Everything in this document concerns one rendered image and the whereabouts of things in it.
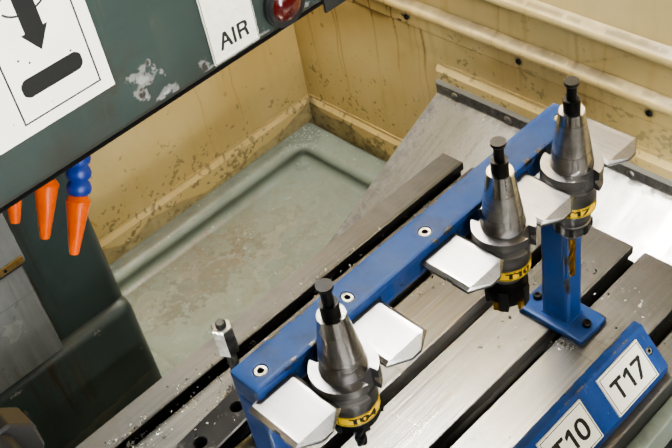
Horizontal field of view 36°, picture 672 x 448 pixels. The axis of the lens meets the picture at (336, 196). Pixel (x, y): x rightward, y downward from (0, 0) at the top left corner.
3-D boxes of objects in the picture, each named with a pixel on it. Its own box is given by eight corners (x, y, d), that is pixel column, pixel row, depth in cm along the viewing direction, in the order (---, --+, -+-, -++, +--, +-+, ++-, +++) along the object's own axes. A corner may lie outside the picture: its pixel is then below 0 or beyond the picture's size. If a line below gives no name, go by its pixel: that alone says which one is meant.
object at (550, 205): (583, 204, 101) (583, 198, 101) (551, 234, 99) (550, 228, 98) (526, 176, 106) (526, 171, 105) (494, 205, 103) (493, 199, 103)
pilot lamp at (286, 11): (309, 12, 54) (301, -25, 52) (278, 32, 53) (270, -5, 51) (301, 9, 54) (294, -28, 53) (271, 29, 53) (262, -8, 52)
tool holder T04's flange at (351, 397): (338, 345, 94) (333, 328, 92) (394, 368, 91) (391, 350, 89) (299, 396, 90) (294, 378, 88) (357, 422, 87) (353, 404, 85)
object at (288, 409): (351, 418, 86) (349, 413, 86) (306, 460, 84) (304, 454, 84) (295, 377, 91) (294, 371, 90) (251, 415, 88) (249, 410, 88)
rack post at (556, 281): (607, 321, 129) (613, 139, 109) (581, 347, 127) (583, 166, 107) (542, 286, 135) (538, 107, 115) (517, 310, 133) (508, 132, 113)
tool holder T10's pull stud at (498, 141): (495, 162, 95) (494, 133, 93) (512, 167, 94) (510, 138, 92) (487, 173, 94) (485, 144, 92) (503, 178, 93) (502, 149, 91)
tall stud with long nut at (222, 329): (257, 387, 130) (235, 320, 121) (241, 401, 128) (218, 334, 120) (243, 376, 131) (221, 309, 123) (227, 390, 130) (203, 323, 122)
